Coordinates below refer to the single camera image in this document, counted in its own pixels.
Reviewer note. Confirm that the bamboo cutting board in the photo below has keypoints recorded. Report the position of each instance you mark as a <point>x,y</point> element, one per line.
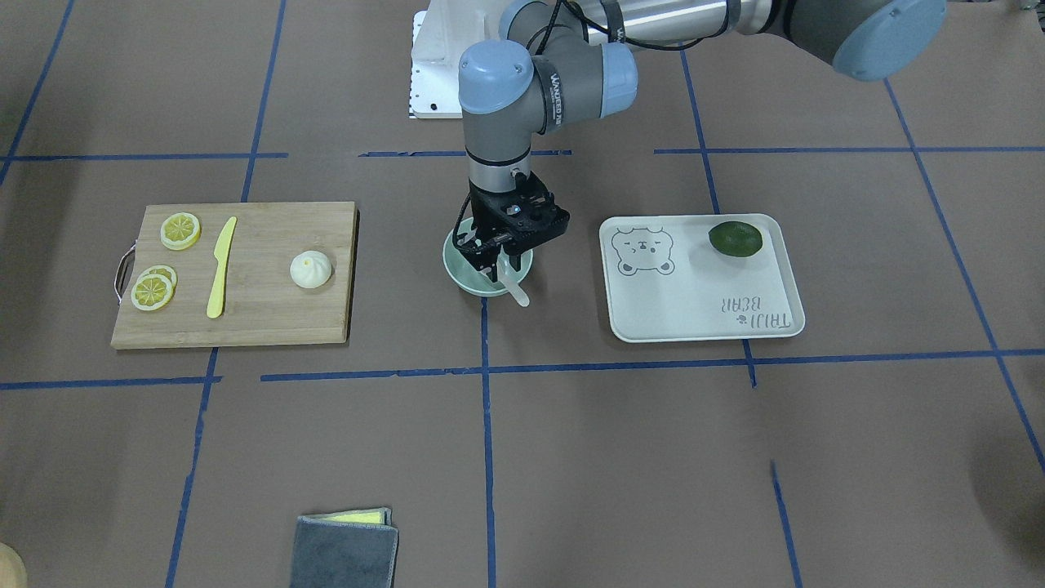
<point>262,305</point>

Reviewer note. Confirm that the lemon slice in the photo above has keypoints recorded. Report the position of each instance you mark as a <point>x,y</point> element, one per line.
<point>151,292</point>
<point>162,270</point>
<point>179,231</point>

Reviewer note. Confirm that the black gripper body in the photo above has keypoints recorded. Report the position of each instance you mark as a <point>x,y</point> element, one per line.
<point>483,219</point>

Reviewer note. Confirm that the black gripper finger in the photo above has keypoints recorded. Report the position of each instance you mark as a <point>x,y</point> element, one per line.
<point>469,243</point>
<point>492,247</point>

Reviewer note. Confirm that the white plastic spoon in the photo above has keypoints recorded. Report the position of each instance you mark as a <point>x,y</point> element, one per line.
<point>509,279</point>

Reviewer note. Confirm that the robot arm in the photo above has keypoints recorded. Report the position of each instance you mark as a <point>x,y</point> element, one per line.
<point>565,62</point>

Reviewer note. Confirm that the white bear tray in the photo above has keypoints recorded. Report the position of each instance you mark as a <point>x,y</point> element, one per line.
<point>665,282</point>

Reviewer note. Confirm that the white steamed bun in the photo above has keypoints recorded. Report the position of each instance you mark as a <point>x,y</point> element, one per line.
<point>310,269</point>

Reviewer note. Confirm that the grey folded cloth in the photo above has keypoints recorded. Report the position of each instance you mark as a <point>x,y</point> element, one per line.
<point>353,548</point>

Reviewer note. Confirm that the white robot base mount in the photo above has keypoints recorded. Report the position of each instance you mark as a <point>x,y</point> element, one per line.
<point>441,34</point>

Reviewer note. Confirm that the yellow plastic knife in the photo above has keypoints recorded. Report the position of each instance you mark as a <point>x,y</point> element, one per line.
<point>221,252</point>

